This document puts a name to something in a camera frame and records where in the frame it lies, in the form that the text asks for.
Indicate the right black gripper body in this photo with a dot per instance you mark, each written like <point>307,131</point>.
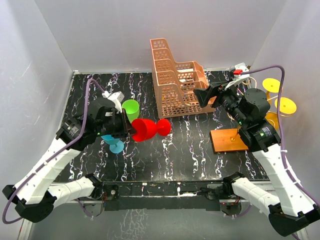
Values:
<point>229,101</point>

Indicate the black front mounting rail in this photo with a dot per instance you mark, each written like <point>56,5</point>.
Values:
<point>159,195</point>

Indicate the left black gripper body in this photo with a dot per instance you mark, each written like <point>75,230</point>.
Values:
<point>114,127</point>

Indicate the gold wire wooden glass rack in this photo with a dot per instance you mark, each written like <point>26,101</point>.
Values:
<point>228,140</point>

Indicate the peach plastic file organizer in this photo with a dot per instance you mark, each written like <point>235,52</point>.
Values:
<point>174,83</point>

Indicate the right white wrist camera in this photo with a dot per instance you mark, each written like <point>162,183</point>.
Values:
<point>239,73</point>

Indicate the blue plastic wine glass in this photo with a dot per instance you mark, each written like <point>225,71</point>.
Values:
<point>116,146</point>

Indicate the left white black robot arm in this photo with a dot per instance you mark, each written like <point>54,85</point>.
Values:
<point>35,197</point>

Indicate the orange yellow wine glass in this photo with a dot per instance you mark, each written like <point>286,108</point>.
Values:
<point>271,85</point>

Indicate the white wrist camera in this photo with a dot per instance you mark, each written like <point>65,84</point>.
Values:
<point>116,97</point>
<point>239,73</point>

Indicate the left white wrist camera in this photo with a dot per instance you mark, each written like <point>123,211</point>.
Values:
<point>116,97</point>

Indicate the yellow plastic wine glass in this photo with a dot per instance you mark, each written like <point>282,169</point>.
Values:
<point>287,108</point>

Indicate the green plastic wine glass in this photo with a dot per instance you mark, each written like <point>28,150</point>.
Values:
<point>132,109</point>

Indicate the red plastic wine glass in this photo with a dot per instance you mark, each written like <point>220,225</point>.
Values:
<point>147,129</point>

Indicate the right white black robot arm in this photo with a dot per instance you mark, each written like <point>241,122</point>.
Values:
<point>290,210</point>

